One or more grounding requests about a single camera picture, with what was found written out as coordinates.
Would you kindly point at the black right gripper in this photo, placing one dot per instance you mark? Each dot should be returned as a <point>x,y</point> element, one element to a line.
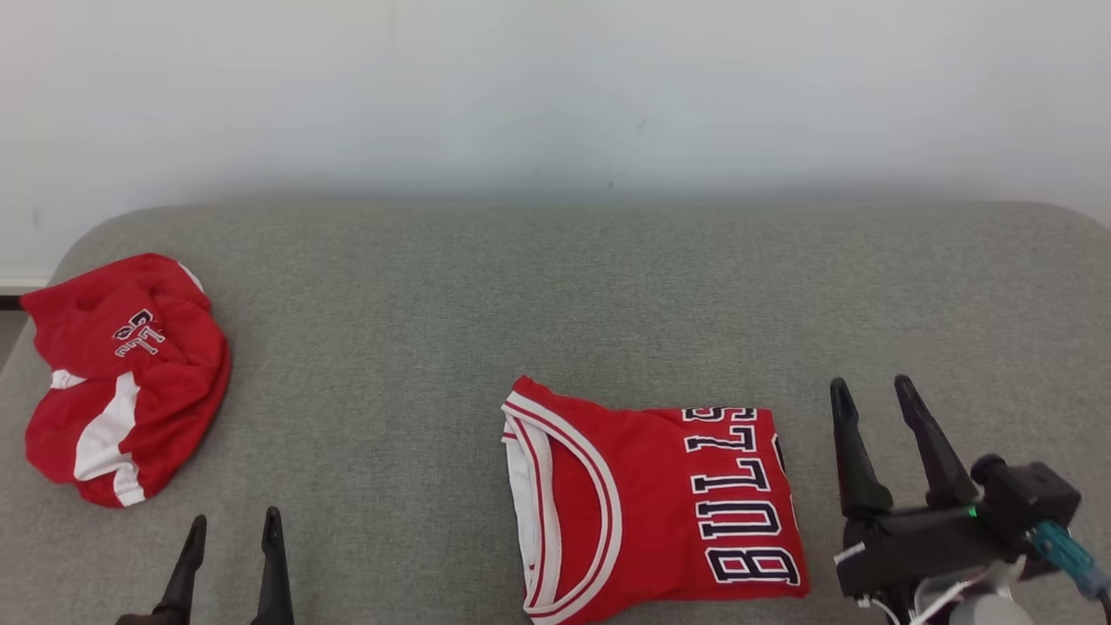
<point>911,542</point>

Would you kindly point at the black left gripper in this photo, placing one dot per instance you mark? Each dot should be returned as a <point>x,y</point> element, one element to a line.
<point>137,620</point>

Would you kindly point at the red shorts with white stripe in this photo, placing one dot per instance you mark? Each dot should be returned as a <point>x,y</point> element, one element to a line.
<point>130,382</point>

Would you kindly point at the red Bulls basketball jersey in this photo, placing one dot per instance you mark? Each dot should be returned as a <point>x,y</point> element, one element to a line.
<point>651,503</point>

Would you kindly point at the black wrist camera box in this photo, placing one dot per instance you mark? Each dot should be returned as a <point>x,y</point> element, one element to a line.
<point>1033,499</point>

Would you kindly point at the white wall skirting strip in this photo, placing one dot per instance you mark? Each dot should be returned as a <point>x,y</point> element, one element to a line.
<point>22,285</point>

